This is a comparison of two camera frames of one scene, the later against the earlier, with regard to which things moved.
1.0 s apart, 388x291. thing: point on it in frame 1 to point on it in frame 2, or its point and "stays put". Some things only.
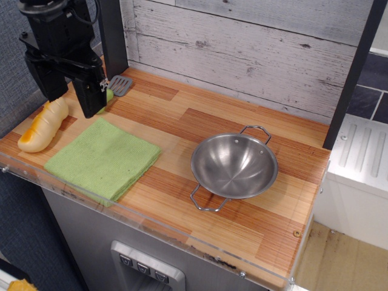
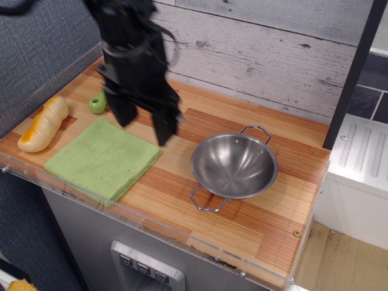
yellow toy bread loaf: x=42 y=130 stays put
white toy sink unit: x=354 y=200 stays put
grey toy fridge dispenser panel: x=139 y=271 stays put
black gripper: x=63 y=39 to x=137 y=66
